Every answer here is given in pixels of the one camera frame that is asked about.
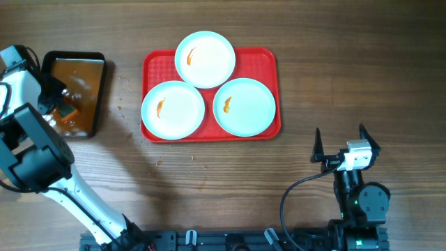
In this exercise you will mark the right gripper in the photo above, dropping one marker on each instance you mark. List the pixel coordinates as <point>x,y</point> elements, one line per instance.
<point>330,162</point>

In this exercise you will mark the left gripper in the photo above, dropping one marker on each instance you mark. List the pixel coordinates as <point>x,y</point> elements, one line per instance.
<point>56,87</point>

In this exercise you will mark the orange green sponge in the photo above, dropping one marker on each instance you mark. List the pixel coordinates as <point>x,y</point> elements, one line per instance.
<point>68,112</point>

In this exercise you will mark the light blue plate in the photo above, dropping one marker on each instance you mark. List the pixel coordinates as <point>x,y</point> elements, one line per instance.
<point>205,59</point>
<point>172,110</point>
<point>244,107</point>

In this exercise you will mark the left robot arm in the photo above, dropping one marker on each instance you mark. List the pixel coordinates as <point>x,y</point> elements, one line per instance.
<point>36,159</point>

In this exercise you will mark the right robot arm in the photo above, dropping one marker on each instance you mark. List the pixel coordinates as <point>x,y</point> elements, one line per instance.
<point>363,206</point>

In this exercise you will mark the black water tray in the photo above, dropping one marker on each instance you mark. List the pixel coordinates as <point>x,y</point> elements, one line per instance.
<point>84,74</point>

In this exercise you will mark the red plastic tray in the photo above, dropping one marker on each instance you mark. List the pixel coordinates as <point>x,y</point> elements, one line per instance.
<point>258,63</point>

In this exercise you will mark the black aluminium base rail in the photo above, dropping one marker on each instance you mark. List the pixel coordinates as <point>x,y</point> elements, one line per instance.
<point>307,239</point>

